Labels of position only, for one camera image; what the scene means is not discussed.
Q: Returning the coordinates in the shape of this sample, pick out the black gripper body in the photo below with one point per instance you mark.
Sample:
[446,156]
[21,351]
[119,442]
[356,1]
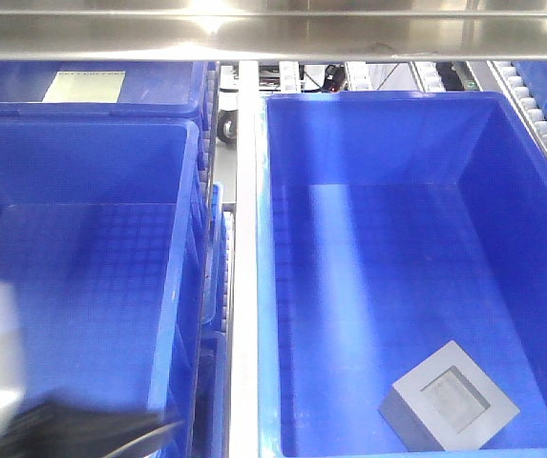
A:
[56,429]

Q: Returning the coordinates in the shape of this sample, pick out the gray square base block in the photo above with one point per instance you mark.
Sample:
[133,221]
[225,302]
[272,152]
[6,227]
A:
[447,403]

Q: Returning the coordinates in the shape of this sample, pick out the blue bin far left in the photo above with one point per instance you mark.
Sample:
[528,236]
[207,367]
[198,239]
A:
[167,89]

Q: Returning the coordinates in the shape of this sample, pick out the white label on bin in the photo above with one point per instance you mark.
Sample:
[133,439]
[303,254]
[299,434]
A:
[85,87]

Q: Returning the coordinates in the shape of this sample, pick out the blue target bin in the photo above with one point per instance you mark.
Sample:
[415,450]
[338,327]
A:
[390,224]

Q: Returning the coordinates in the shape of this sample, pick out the steel shelf divider rail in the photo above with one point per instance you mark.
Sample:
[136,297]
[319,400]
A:
[243,402]

